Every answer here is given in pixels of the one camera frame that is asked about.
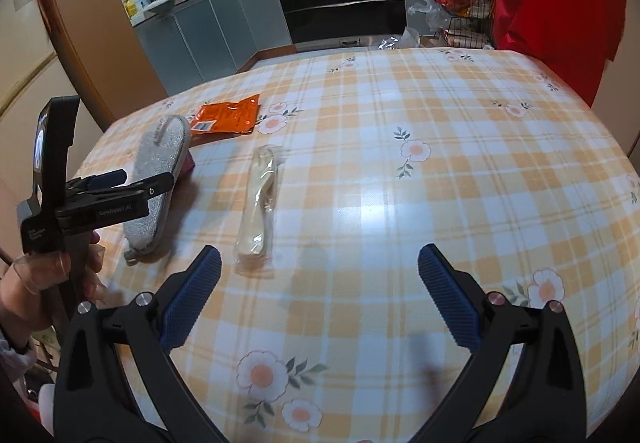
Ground white crumpled plastic bag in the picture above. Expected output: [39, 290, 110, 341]
[409, 0, 451, 31]

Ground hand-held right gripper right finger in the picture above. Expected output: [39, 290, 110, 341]
[417, 243, 586, 443]

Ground person's left forearm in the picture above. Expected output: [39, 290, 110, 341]
[0, 325, 41, 376]

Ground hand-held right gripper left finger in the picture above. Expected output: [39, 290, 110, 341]
[52, 244, 226, 443]

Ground steel kitchen sink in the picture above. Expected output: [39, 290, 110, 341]
[145, 0, 191, 16]

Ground grey slipper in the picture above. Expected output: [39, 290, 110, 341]
[121, 114, 195, 266]

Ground person's left hand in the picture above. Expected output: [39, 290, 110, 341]
[0, 230, 108, 353]

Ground orange snack packet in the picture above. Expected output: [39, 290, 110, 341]
[189, 93, 262, 138]

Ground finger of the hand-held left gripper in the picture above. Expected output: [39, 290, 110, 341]
[54, 174, 176, 231]
[65, 169, 127, 196]

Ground clear crumpled plastic bag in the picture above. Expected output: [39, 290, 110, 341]
[375, 27, 422, 52]

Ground plastic cream spoon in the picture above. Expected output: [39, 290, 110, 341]
[234, 143, 281, 276]

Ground grey kitchen cabinets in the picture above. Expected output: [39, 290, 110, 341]
[132, 0, 296, 96]

